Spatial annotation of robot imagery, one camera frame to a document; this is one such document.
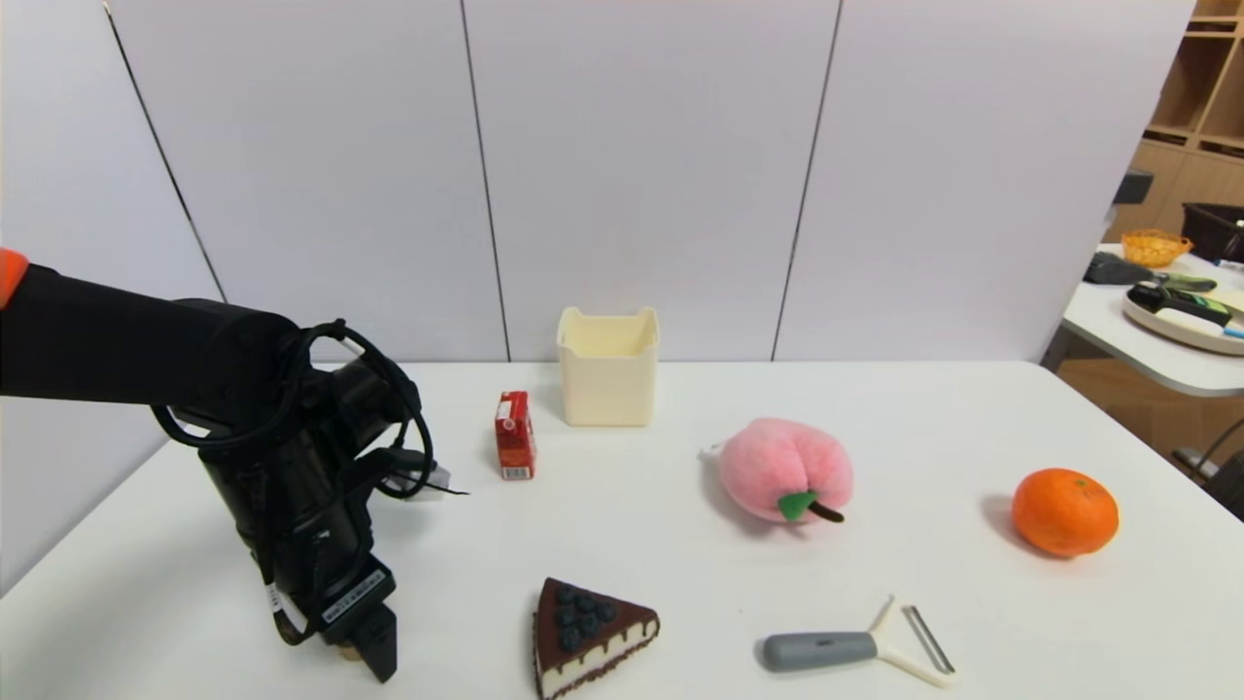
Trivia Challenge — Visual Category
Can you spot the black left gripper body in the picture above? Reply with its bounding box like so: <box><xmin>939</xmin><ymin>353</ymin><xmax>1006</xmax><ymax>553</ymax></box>
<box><xmin>268</xmin><ymin>508</ymin><xmax>397</xmax><ymax>646</ymax></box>

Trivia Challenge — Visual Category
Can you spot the cream white plastic box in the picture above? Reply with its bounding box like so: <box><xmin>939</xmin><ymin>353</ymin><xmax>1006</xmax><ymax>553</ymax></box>
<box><xmin>556</xmin><ymin>306</ymin><xmax>661</xmax><ymax>429</ymax></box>

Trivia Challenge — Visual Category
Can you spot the chocolate blueberry cake slice toy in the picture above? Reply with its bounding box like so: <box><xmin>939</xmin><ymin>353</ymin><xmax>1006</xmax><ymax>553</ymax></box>
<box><xmin>532</xmin><ymin>577</ymin><xmax>662</xmax><ymax>700</ymax></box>

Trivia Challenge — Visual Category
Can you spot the red juice carton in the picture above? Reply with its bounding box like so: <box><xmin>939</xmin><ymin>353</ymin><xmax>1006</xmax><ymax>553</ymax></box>
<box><xmin>495</xmin><ymin>391</ymin><xmax>537</xmax><ymax>481</ymax></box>

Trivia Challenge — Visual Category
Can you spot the pink plush peach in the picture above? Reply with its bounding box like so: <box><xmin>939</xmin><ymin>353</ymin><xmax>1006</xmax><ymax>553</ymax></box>
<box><xmin>698</xmin><ymin>417</ymin><xmax>855</xmax><ymax>526</ymax></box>

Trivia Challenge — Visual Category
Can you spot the orange fruit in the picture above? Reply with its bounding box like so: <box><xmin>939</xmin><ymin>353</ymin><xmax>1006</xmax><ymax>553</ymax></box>
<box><xmin>1011</xmin><ymin>468</ymin><xmax>1121</xmax><ymax>558</ymax></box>

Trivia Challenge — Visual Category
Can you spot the white side table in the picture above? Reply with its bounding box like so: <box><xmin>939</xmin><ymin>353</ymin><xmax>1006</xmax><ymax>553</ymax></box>
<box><xmin>1040</xmin><ymin>245</ymin><xmax>1244</xmax><ymax>399</ymax></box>

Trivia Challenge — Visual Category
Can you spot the round beige tray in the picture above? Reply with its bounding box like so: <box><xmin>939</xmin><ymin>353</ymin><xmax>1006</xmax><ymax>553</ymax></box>
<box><xmin>1122</xmin><ymin>288</ymin><xmax>1244</xmax><ymax>357</ymax></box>

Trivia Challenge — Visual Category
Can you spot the black chair base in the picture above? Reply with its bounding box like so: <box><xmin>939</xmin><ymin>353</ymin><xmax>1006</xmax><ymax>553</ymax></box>
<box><xmin>1170</xmin><ymin>418</ymin><xmax>1244</xmax><ymax>526</ymax></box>

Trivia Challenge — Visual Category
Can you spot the black green tool on tray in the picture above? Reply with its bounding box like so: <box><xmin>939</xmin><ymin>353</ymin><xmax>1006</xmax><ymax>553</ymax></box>
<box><xmin>1126</xmin><ymin>283</ymin><xmax>1233</xmax><ymax>328</ymax></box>

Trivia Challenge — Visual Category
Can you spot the black plastic basket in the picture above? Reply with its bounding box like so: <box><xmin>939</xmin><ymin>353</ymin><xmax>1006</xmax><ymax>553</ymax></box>
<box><xmin>1180</xmin><ymin>202</ymin><xmax>1244</xmax><ymax>264</ymax></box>

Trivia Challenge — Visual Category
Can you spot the wooden shelf unit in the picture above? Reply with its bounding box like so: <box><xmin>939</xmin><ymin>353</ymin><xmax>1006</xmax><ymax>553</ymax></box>
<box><xmin>1100</xmin><ymin>0</ymin><xmax>1244</xmax><ymax>244</ymax></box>

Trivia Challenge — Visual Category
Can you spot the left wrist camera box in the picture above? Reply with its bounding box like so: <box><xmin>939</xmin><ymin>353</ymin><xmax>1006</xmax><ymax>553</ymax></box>
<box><xmin>381</xmin><ymin>461</ymin><xmax>454</xmax><ymax>499</ymax></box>

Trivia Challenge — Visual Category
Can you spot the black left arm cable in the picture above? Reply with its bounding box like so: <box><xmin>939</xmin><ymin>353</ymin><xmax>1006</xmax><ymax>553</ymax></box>
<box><xmin>150</xmin><ymin>318</ymin><xmax>469</xmax><ymax>647</ymax></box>

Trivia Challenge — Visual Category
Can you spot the grey handled white peeler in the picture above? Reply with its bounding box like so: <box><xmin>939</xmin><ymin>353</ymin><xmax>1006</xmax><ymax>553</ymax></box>
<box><xmin>761</xmin><ymin>595</ymin><xmax>957</xmax><ymax>688</ymax></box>

